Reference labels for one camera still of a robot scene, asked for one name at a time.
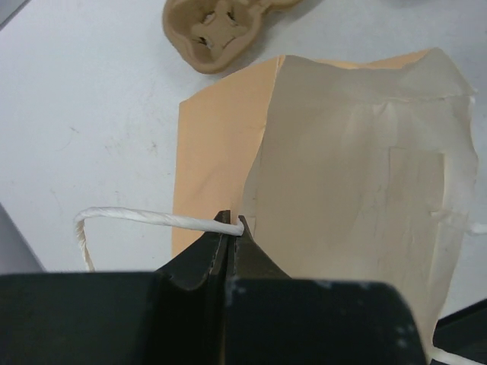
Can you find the brown paper bag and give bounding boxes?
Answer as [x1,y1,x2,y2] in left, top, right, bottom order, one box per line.
[72,47,487,365]

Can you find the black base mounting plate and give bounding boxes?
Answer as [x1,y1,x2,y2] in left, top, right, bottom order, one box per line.
[433,300,487,364]

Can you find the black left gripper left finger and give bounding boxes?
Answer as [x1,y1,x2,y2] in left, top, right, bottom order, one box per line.
[1,232,228,364]

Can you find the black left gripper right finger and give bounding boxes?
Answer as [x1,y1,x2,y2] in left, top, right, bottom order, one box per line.
[224,233,426,364]

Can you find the brown pulp cup carrier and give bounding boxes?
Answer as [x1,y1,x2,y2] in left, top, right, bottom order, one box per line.
[162,0,299,75]

